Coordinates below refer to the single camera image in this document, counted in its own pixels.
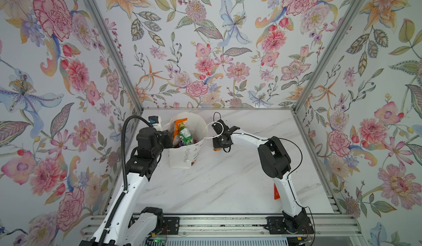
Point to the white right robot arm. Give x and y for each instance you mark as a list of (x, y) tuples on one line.
[(276, 164)]

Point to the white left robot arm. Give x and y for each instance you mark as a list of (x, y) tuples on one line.
[(128, 186)]

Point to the red orange snack packet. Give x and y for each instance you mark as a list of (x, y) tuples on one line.
[(276, 193)]

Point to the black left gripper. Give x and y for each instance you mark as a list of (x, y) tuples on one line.
[(165, 135)]

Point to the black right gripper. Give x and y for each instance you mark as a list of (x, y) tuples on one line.
[(215, 142)]

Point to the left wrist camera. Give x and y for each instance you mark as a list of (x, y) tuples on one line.
[(156, 122)]

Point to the purple Fox's berries candy bag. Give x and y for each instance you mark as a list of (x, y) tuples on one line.
[(178, 144)]

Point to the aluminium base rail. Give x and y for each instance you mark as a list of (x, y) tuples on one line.
[(244, 229)]

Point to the orange Fox's fruits candy bag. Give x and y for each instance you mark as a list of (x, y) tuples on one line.
[(177, 125)]

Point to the white paper gift bag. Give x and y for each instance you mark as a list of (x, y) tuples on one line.
[(184, 157)]

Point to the green Fox's spring tea bag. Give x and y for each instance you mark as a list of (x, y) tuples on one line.
[(186, 136)]

